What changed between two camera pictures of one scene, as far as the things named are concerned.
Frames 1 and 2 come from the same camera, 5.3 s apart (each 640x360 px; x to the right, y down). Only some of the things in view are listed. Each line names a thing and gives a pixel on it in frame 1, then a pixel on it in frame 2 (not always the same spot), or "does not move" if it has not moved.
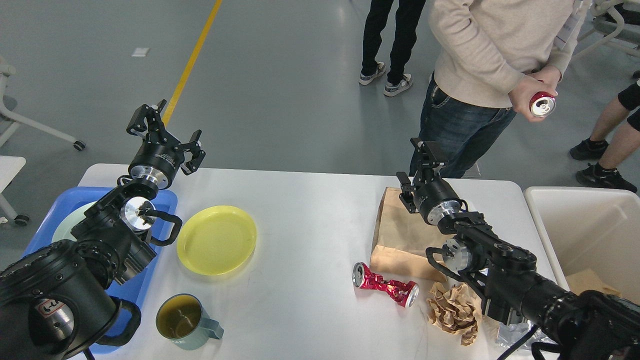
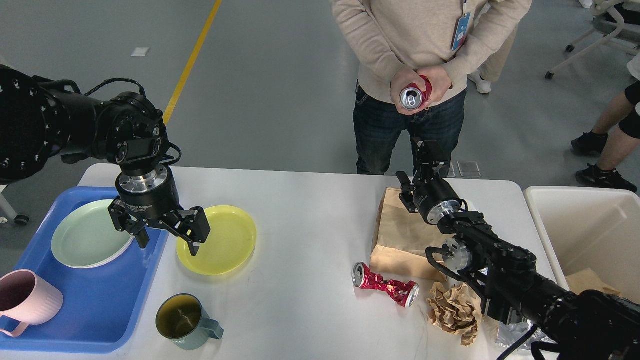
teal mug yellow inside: [181, 319] does not move
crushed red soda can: [404, 293] does not move
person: [491, 56] -> [415, 59]
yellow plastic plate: [216, 240] does not move
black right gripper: [433, 197] does not move
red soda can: [542, 104] -> [412, 98]
